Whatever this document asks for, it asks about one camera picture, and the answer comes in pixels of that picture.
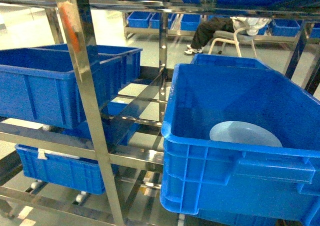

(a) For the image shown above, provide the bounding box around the blue bin lower left shelf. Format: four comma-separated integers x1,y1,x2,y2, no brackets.
15,144,106,195

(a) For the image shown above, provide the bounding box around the distant blue bin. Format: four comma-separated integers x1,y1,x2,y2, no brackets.
150,13,176,29
180,14,202,31
127,11,152,28

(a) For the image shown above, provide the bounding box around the distant steel shelf rack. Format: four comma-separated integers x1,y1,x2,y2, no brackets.
122,10,320,46

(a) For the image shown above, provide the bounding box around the light blue round plate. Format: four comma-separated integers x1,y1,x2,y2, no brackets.
209,121,282,147

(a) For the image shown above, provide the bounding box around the blue bin shelf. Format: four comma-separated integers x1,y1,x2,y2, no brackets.
27,44,142,98
15,144,106,195
0,47,123,130

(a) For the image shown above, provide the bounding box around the seated person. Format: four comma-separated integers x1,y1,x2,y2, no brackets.
184,16,271,55

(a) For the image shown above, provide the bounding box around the blue crate under large crate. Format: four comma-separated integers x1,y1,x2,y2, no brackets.
183,208,278,226

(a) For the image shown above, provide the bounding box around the blue bin left shelf front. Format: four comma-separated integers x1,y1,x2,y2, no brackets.
0,47,123,130

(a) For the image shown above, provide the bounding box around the blue bin left shelf rear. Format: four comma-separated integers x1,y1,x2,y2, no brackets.
27,44,142,98

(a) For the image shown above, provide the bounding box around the stainless steel shelf rack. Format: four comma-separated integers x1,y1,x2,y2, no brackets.
0,0,320,226

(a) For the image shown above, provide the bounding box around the white metal chair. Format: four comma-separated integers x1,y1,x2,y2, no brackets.
208,27,257,58

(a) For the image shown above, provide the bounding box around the large blue crate right shelf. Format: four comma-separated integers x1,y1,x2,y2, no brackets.
160,64,320,226

